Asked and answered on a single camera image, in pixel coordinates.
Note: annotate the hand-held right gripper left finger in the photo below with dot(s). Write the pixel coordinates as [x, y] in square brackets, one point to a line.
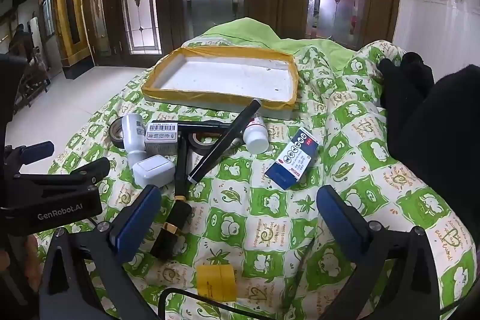
[138, 218]

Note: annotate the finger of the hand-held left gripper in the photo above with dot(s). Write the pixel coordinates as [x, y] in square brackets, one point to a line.
[37, 150]
[82, 170]

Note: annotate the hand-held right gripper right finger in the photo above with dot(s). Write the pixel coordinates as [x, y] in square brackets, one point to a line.
[339, 222]

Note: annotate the black lipstick gold band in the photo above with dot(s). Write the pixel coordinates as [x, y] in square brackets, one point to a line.
[176, 215]

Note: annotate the white square plastic box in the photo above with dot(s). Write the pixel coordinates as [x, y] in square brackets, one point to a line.
[153, 172]

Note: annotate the black electrical tape roll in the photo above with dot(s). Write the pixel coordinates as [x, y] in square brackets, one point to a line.
[192, 144]
[115, 132]

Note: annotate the white plastic bottle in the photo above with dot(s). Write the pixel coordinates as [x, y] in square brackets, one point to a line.
[131, 132]

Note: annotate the black marker yellow ends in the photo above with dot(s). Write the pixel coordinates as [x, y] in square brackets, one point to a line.
[182, 162]

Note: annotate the grey barcode carton box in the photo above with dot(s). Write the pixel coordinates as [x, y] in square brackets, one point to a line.
[161, 145]

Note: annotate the blue and white carton box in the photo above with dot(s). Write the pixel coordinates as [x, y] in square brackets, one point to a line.
[292, 158]

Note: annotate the white pill bottle red label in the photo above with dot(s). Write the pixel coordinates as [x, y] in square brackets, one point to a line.
[257, 140]

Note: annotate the long black white-tipped marker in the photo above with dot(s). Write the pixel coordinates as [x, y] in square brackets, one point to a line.
[225, 140]

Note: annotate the white foam tray yellow tape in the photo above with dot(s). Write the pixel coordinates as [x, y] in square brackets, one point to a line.
[225, 72]

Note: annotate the person's left hand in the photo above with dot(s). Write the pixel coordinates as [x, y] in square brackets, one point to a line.
[32, 267]

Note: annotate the green printed blanket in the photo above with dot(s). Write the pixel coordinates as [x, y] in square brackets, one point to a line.
[262, 200]

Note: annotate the dark wooden furniture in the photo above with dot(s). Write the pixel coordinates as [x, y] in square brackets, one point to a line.
[28, 54]

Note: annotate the yellow tape piece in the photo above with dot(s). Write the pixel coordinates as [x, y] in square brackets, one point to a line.
[215, 282]

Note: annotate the dark cloth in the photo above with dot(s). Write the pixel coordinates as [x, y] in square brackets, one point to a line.
[423, 117]

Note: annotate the window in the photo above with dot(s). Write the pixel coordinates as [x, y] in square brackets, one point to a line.
[47, 9]

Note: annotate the golden door frame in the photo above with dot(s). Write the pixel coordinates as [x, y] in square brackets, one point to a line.
[65, 5]

